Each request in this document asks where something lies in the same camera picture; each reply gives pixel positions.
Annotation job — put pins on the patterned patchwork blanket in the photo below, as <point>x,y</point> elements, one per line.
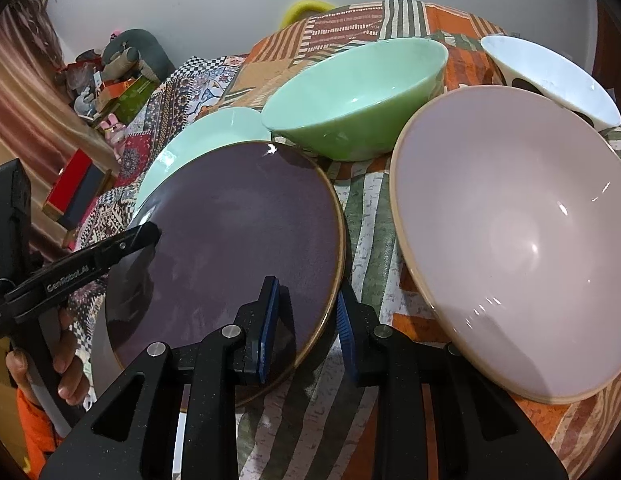
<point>193,90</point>

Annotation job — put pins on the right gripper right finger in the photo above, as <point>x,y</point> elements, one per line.
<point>438,416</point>

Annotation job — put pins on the person's left hand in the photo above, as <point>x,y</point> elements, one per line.
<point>74,384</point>

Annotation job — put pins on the pink bunny toy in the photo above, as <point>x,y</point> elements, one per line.
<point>113,130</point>

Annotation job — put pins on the pink bowl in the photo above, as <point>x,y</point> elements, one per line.
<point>508,211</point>

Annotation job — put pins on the mint green plate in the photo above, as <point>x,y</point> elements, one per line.
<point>228,126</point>

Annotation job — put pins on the red and blue box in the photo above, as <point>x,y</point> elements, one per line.
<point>78,184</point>

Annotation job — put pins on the orange sleeve forearm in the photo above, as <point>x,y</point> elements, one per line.
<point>40,437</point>

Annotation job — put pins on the striped brown curtain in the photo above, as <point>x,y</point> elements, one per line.
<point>37,124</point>

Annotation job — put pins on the mint green bowl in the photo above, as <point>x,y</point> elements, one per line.
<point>351,107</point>

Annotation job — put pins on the yellow chair back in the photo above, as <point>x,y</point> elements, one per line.
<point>304,9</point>

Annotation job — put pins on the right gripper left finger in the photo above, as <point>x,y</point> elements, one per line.
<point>169,395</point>

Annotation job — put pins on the dark purple plate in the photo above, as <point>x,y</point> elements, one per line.
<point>227,220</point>

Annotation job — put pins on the green cardboard box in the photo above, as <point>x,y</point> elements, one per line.
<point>132,100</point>

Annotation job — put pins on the grey plush toy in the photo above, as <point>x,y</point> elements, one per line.
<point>135,51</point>

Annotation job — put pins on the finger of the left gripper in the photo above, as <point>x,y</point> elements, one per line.
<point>40,292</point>

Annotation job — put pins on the white spotted bowl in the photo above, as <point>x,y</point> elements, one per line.
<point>530,66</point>

